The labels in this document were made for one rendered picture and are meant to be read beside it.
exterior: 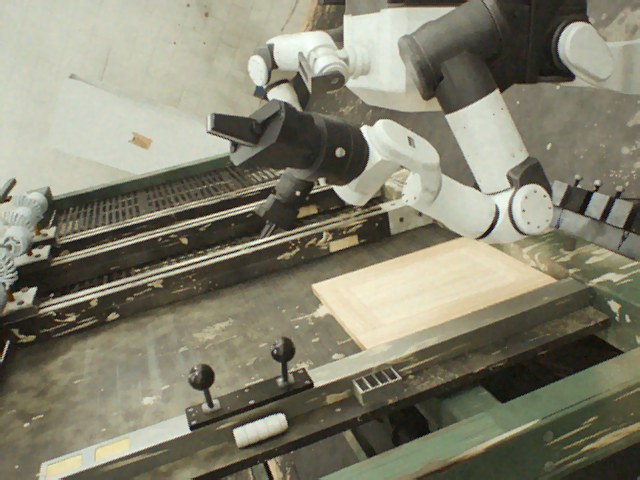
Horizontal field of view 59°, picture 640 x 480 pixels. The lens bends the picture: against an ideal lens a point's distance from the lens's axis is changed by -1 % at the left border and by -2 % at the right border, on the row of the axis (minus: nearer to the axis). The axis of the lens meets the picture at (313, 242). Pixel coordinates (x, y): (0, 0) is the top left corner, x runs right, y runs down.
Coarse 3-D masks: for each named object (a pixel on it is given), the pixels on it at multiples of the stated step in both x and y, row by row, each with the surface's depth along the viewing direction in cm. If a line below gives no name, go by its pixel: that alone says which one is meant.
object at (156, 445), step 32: (544, 288) 104; (576, 288) 102; (480, 320) 98; (512, 320) 98; (544, 320) 101; (384, 352) 95; (416, 352) 94; (448, 352) 96; (320, 384) 90; (352, 384) 91; (256, 416) 87; (288, 416) 89; (96, 448) 85; (160, 448) 84; (192, 448) 86
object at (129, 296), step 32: (320, 224) 148; (352, 224) 146; (384, 224) 149; (416, 224) 152; (224, 256) 140; (256, 256) 141; (288, 256) 143; (320, 256) 146; (32, 288) 133; (96, 288) 135; (128, 288) 133; (160, 288) 135; (192, 288) 138; (32, 320) 128; (64, 320) 130; (96, 320) 133
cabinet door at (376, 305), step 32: (416, 256) 132; (448, 256) 130; (480, 256) 126; (320, 288) 126; (352, 288) 124; (384, 288) 121; (416, 288) 118; (448, 288) 116; (480, 288) 113; (512, 288) 110; (352, 320) 111; (384, 320) 109; (416, 320) 106; (448, 320) 104
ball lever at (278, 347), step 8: (272, 344) 81; (280, 344) 81; (288, 344) 81; (272, 352) 81; (280, 352) 80; (288, 352) 81; (280, 360) 81; (288, 360) 81; (288, 376) 90; (280, 384) 89; (288, 384) 89
